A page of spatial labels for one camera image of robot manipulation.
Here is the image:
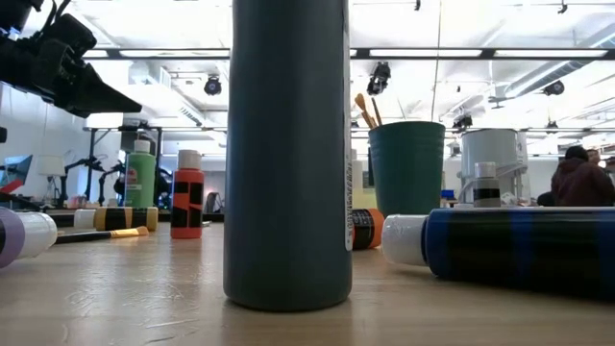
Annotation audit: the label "brown bottle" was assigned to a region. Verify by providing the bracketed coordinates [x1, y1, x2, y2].
[473, 161, 501, 209]

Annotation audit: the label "background computer monitor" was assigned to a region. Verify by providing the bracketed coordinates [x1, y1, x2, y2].
[0, 154, 34, 194]

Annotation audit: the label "large green paint bottle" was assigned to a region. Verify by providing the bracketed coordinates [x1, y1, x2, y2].
[124, 138, 158, 209]

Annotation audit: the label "small purple paint bottle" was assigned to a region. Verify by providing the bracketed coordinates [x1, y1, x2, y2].
[0, 206, 59, 269]

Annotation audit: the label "black background robot arms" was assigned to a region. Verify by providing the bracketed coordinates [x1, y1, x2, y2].
[60, 154, 127, 207]

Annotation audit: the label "teal plastic cup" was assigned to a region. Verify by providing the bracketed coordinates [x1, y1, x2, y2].
[368, 120, 447, 217]

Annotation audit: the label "small blue paint bottle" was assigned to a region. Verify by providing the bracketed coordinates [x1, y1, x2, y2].
[381, 206, 615, 302]

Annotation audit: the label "black ceiling spotlight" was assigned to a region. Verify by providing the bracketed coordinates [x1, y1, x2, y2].
[542, 79, 566, 97]
[203, 75, 224, 97]
[451, 112, 475, 132]

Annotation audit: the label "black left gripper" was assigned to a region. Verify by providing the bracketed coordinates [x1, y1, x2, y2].
[0, 12, 144, 119]

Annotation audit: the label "small red paint bottle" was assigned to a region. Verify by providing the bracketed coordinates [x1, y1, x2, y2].
[170, 149, 206, 240]

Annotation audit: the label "black aluminium table frame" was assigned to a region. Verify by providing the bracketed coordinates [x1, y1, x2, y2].
[47, 207, 227, 228]

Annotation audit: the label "large dark grey bottle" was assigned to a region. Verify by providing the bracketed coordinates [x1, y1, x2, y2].
[223, 0, 355, 312]

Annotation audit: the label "orange handled paintbrush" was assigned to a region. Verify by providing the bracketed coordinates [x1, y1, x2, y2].
[55, 226, 150, 245]

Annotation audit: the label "small orange paint bottle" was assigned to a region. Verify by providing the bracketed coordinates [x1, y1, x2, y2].
[352, 208, 385, 251]

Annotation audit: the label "black overhead camera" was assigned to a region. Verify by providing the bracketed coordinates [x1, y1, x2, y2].
[365, 61, 392, 97]

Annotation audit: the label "black overhead gantry bar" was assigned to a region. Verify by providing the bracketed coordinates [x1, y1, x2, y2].
[81, 46, 615, 62]

